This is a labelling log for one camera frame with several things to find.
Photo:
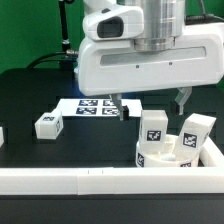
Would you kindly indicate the white U-shaped fence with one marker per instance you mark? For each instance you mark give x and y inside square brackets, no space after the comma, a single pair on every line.
[209,178]

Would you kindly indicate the white marker sheet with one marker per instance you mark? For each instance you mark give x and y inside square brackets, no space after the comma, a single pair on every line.
[97,107]

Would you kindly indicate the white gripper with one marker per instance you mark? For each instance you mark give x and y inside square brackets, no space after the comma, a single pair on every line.
[111,67]

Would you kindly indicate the white round stool seat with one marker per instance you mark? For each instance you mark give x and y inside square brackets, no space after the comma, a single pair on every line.
[163,159]

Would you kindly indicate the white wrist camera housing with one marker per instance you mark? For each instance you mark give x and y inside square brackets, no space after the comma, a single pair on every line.
[114,23]

